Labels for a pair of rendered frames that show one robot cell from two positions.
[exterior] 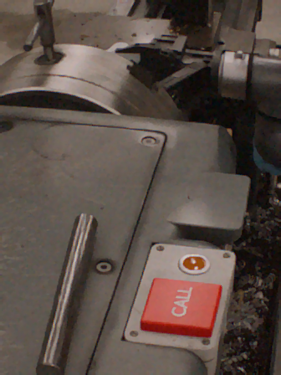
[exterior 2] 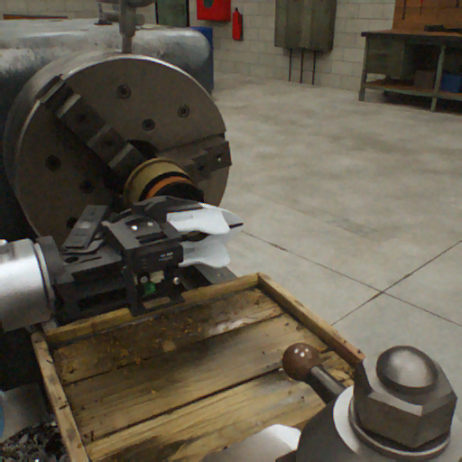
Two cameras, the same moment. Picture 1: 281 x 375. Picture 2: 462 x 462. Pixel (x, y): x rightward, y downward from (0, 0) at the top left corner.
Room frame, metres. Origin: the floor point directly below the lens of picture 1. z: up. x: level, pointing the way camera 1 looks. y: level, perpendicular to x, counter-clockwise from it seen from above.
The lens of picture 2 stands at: (1.78, -0.25, 1.31)
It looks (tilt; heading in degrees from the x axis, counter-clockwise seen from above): 26 degrees down; 140
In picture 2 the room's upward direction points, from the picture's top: straight up
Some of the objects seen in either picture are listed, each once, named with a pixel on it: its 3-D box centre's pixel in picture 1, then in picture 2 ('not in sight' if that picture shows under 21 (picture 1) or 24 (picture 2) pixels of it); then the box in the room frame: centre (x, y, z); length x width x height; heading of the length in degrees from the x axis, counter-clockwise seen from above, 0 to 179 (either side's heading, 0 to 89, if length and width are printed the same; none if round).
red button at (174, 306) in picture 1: (181, 310); not in sight; (0.62, -0.03, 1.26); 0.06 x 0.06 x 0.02; 79
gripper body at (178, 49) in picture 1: (183, 66); (113, 263); (1.38, -0.06, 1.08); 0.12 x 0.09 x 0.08; 79
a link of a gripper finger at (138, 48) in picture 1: (142, 56); (161, 220); (1.37, 0.00, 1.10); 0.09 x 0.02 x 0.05; 79
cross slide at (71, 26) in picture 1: (161, 45); not in sight; (1.71, -0.04, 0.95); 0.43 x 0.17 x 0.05; 79
